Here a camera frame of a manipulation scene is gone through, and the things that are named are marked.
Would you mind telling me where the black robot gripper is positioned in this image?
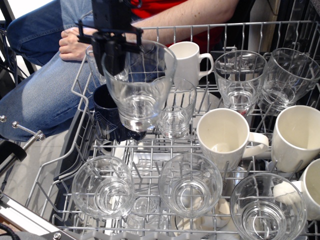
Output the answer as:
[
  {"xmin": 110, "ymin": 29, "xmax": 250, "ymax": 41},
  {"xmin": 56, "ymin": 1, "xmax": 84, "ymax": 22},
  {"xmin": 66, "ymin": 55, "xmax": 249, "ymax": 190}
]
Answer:
[{"xmin": 77, "ymin": 0, "xmax": 143, "ymax": 76}]

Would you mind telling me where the clear glass cup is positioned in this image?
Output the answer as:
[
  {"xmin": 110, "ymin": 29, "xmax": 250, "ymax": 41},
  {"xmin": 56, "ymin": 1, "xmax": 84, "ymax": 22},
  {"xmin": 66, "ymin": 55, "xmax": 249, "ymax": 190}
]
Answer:
[{"xmin": 103, "ymin": 40, "xmax": 177, "ymax": 132}]

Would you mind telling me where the person's bare forearm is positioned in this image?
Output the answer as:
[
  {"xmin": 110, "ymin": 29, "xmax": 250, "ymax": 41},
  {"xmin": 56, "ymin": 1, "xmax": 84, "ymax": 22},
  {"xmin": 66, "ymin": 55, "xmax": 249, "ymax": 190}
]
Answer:
[{"xmin": 131, "ymin": 0, "xmax": 240, "ymax": 48}]

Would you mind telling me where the person's hand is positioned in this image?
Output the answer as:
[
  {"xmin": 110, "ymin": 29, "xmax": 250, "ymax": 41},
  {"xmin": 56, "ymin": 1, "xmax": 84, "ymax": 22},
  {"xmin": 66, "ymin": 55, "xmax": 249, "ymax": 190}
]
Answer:
[{"xmin": 58, "ymin": 27, "xmax": 90, "ymax": 61}]

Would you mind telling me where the clear glass back left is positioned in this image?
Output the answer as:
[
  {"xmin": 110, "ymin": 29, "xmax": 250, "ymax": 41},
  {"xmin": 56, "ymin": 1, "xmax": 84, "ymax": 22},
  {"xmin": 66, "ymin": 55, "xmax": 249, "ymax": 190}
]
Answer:
[{"xmin": 85, "ymin": 44, "xmax": 131, "ymax": 86}]

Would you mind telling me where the dark blue ceramic mug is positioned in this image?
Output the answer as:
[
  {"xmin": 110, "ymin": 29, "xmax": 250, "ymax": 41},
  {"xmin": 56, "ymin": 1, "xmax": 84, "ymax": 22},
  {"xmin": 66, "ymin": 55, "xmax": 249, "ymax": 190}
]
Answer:
[{"xmin": 92, "ymin": 84, "xmax": 147, "ymax": 143}]

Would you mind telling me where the white mug back row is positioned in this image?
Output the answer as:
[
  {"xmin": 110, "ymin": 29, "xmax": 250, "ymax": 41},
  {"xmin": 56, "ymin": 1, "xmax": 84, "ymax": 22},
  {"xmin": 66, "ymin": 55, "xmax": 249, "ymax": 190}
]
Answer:
[{"xmin": 169, "ymin": 41, "xmax": 214, "ymax": 90}]

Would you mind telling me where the blue jeans leg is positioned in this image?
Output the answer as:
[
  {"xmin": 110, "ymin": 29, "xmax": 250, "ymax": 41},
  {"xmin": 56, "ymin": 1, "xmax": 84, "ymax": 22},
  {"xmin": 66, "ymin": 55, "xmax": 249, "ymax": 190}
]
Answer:
[{"xmin": 0, "ymin": 0, "xmax": 92, "ymax": 142}]

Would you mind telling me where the clear glass back middle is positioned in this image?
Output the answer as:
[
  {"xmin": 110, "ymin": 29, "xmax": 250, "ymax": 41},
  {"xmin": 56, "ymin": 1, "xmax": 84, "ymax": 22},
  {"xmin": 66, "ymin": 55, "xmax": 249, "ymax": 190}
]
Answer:
[{"xmin": 158, "ymin": 77, "xmax": 197, "ymax": 139}]

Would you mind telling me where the clear glass front left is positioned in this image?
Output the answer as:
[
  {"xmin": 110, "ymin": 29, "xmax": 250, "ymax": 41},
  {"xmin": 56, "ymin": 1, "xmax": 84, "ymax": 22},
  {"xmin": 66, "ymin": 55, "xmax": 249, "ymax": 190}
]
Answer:
[{"xmin": 71, "ymin": 155, "xmax": 135, "ymax": 219}]

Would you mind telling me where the metal clamp with screw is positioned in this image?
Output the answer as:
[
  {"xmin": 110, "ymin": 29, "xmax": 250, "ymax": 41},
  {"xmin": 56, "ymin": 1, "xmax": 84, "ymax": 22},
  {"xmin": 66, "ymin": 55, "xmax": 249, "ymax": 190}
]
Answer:
[{"xmin": 0, "ymin": 121, "xmax": 46, "ymax": 177}]

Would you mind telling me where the cream mug centre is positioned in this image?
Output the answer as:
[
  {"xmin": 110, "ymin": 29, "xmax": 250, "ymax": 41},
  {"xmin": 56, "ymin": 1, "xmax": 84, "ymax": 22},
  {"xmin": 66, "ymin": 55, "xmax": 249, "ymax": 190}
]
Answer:
[{"xmin": 196, "ymin": 108, "xmax": 269, "ymax": 173}]

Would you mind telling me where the cream mug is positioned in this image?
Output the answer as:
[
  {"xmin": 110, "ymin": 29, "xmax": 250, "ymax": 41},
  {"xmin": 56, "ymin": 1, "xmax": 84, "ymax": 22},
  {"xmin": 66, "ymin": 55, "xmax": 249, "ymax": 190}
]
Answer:
[
  {"xmin": 271, "ymin": 105, "xmax": 320, "ymax": 173},
  {"xmin": 196, "ymin": 108, "xmax": 269, "ymax": 173}
]

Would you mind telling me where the clear glass front centre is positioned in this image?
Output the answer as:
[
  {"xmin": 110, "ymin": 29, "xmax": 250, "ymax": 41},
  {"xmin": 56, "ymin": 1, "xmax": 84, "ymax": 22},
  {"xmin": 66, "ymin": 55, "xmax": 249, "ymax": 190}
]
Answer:
[{"xmin": 158, "ymin": 153, "xmax": 223, "ymax": 219}]

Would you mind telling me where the small clear glass front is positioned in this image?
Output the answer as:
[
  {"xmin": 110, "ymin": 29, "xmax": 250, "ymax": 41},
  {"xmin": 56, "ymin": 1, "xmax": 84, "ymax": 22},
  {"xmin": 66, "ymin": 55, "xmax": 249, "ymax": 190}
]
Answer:
[{"xmin": 126, "ymin": 196, "xmax": 159, "ymax": 229}]

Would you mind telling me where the clear glass far back right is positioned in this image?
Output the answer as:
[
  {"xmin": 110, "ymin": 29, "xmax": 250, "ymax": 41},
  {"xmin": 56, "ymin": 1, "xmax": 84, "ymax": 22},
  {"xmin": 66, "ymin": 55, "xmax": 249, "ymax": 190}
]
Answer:
[{"xmin": 258, "ymin": 48, "xmax": 320, "ymax": 116}]

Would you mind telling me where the cream mug right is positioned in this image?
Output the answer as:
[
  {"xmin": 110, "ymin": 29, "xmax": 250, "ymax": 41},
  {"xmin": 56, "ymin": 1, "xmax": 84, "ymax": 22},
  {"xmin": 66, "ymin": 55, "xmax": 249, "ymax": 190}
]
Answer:
[{"xmin": 271, "ymin": 105, "xmax": 320, "ymax": 173}]

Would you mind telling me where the clear glass front right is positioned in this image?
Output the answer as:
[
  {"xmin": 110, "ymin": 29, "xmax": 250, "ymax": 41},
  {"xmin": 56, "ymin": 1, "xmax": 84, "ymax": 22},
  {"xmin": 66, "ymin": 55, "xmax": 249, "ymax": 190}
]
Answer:
[{"xmin": 230, "ymin": 172, "xmax": 307, "ymax": 240}]

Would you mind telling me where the cream mug far right edge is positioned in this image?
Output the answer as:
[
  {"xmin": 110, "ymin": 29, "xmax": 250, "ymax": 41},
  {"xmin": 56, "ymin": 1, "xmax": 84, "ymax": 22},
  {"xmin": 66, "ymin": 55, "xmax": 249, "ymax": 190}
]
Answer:
[{"xmin": 273, "ymin": 159, "xmax": 320, "ymax": 221}]

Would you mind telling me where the grey wire dishwasher rack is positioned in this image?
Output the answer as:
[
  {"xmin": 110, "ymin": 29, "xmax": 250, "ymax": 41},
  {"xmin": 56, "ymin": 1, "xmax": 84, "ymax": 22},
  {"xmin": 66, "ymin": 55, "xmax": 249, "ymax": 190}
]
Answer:
[{"xmin": 25, "ymin": 20, "xmax": 320, "ymax": 240}]

